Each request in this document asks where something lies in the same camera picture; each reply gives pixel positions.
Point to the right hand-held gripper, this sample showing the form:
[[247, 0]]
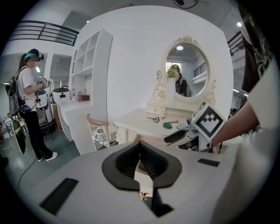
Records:
[[207, 122]]

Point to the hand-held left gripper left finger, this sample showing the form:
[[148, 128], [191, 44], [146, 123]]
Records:
[[87, 186]]

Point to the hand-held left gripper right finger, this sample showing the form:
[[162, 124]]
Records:
[[197, 179]]

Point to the dark green round disc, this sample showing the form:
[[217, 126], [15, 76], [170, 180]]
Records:
[[167, 125]]

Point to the pink makeup brush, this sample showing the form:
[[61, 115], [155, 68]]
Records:
[[173, 121]]

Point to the black eyelash curler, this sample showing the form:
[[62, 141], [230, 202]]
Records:
[[155, 120]]

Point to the person's right forearm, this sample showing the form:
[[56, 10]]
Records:
[[236, 124]]

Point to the white dressing table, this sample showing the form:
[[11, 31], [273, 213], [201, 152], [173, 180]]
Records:
[[135, 122]]

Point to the oval white framed mirror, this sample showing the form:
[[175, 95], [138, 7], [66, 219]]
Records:
[[192, 57]]

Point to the blue face mask packet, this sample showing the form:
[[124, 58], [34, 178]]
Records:
[[181, 125]]

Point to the white vase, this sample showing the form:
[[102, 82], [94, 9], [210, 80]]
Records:
[[170, 94]]

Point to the wooden chair floral cushion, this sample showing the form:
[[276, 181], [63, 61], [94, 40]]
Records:
[[99, 135]]

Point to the cardboard box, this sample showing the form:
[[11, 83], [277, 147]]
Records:
[[58, 118]]

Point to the white round robot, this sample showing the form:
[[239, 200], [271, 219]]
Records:
[[61, 96], [48, 118]]

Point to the small brown box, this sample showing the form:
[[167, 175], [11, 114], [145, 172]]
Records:
[[84, 97]]

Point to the white bookshelf desk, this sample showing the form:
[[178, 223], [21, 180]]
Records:
[[98, 87]]

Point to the black balcony railing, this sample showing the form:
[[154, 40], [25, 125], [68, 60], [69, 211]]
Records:
[[73, 36], [235, 43]]

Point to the person's black printed shirt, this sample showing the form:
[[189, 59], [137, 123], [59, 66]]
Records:
[[253, 43]]

